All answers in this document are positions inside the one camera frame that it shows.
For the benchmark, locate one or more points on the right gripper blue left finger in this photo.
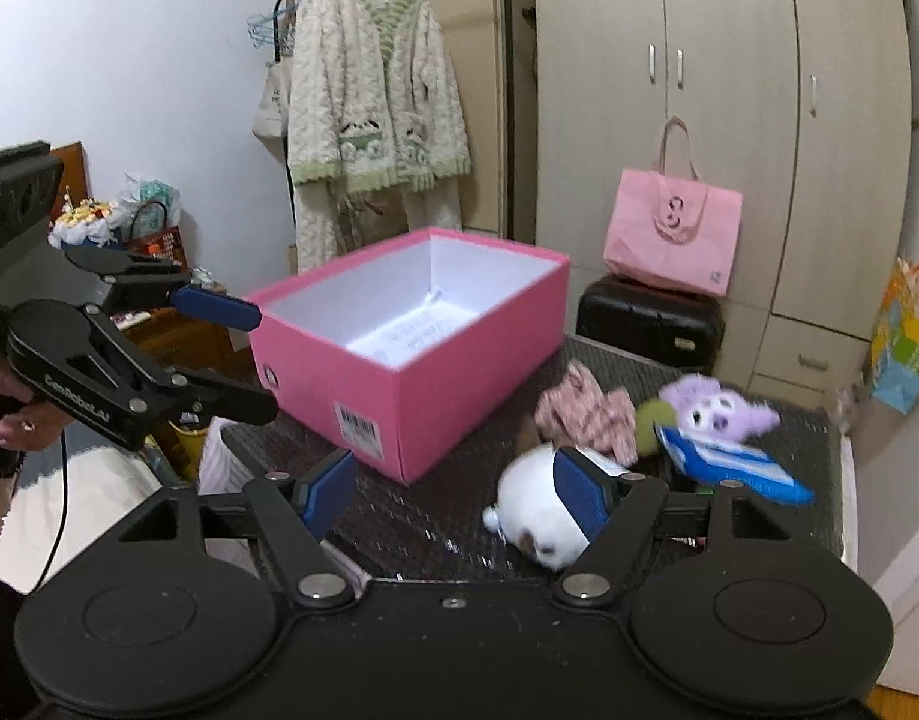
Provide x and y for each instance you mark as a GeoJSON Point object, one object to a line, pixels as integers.
{"type": "Point", "coordinates": [321, 494]}

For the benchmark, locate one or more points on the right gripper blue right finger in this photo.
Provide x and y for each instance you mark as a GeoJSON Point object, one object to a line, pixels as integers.
{"type": "Point", "coordinates": [588, 493]}

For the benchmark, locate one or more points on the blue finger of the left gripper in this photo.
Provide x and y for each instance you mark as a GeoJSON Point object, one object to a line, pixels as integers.
{"type": "Point", "coordinates": [218, 308]}

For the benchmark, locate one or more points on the white plush toy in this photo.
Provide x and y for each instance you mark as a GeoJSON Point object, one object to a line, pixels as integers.
{"type": "Point", "coordinates": [528, 513]}

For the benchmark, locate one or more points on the pink floral scrunchie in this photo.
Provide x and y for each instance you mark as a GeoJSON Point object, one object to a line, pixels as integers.
{"type": "Point", "coordinates": [578, 412]}

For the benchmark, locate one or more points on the green makeup sponge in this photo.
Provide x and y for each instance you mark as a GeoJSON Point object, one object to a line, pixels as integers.
{"type": "Point", "coordinates": [651, 414]}

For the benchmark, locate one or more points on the blue wet wipes pack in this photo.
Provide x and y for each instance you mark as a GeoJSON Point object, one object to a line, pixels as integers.
{"type": "Point", "coordinates": [710, 461]}

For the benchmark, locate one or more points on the person's left hand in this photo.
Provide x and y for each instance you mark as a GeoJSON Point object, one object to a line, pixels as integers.
{"type": "Point", "coordinates": [34, 424]}

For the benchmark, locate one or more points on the brown woven basket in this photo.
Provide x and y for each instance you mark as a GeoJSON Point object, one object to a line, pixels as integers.
{"type": "Point", "coordinates": [165, 243]}

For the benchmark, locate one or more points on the white flower bouquet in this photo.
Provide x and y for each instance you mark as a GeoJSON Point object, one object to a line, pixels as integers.
{"type": "Point", "coordinates": [88, 222]}

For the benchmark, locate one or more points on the purple plush toy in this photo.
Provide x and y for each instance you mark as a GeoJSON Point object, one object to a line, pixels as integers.
{"type": "Point", "coordinates": [704, 406]}

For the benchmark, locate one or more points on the pink cardboard storage box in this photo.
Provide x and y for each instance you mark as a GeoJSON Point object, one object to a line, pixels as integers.
{"type": "Point", "coordinates": [401, 349]}

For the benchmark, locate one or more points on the black suitcase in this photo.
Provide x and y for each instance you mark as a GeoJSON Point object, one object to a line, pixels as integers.
{"type": "Point", "coordinates": [679, 330]}

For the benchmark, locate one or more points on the cream knitted cardigan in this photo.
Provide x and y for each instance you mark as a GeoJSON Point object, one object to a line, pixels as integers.
{"type": "Point", "coordinates": [375, 121]}

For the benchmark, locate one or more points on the pink tote bag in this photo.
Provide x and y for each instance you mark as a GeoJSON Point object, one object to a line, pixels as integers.
{"type": "Point", "coordinates": [673, 232]}

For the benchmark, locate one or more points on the colourful paper gift bag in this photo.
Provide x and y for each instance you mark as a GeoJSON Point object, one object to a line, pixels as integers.
{"type": "Point", "coordinates": [894, 353]}

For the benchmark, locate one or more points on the beige wardrobe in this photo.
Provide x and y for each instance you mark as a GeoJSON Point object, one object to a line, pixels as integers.
{"type": "Point", "coordinates": [802, 106]}

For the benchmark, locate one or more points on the blue wire hangers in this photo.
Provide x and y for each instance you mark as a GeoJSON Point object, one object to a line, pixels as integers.
{"type": "Point", "coordinates": [268, 30]}

